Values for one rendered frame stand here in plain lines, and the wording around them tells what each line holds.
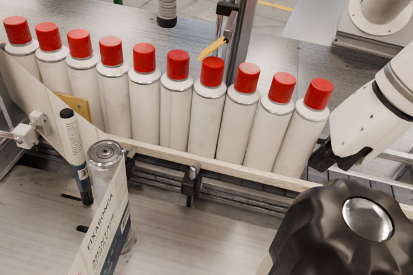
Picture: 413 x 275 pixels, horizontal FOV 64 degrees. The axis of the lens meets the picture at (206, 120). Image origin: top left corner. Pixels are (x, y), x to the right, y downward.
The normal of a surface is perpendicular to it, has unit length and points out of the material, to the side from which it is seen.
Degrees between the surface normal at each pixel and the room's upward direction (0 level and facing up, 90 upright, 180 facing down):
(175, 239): 0
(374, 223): 0
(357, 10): 41
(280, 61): 0
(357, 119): 70
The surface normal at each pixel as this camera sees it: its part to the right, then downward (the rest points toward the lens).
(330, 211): -0.10, -0.77
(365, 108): -0.87, -0.45
